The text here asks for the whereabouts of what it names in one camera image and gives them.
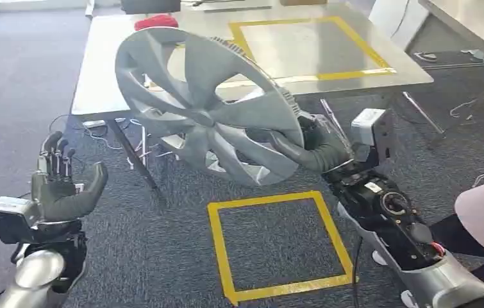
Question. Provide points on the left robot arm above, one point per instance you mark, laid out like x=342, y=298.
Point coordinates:
x=38, y=268

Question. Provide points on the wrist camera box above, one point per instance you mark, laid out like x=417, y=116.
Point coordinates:
x=371, y=127
x=8, y=217

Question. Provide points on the white power strip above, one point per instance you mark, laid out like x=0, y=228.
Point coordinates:
x=94, y=124

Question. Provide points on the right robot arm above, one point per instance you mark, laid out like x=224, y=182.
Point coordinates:
x=394, y=221

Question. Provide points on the cardboard box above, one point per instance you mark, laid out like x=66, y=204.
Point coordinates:
x=303, y=2

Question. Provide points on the black box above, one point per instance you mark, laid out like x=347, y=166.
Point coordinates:
x=150, y=6

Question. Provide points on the silver wheel hubcap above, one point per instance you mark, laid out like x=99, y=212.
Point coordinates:
x=201, y=117

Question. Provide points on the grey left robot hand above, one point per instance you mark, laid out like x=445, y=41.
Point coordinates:
x=57, y=195

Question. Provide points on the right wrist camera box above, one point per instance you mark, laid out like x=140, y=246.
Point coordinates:
x=371, y=127

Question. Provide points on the white board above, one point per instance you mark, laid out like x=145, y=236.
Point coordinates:
x=394, y=21

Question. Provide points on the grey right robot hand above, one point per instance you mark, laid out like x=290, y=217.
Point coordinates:
x=326, y=148

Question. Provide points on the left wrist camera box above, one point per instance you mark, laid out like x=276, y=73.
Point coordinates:
x=8, y=217

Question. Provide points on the red cloth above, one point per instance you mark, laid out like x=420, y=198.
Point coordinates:
x=156, y=22

